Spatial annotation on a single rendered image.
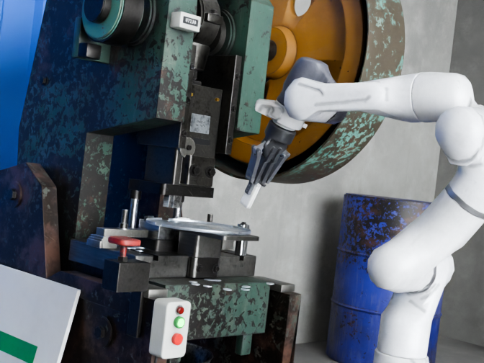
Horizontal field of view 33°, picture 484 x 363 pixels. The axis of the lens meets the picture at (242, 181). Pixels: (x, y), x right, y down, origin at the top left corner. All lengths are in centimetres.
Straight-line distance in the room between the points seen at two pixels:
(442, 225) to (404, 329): 24
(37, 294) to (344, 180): 279
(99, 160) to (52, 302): 42
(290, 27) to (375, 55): 37
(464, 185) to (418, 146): 369
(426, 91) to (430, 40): 370
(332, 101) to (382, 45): 54
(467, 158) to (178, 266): 86
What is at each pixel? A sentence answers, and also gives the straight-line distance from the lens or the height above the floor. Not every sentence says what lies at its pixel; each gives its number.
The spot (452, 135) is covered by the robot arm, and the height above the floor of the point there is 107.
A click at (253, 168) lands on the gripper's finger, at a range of 207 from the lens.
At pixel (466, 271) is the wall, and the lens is 553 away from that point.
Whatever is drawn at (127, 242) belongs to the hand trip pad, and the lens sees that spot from 194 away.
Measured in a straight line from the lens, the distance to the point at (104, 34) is 215.
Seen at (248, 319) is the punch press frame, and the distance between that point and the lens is 230.
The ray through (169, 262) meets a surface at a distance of 218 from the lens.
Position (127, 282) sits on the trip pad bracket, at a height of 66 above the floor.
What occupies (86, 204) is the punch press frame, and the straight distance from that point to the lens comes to 239.
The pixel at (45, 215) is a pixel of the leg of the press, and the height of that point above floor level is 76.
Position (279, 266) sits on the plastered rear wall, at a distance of 448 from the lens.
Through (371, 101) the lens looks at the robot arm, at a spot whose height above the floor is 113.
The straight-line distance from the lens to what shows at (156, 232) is 228.
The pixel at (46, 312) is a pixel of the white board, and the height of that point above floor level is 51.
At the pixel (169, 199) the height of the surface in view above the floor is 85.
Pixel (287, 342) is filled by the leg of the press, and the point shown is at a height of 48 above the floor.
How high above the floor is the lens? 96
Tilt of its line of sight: 1 degrees down
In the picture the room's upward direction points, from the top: 7 degrees clockwise
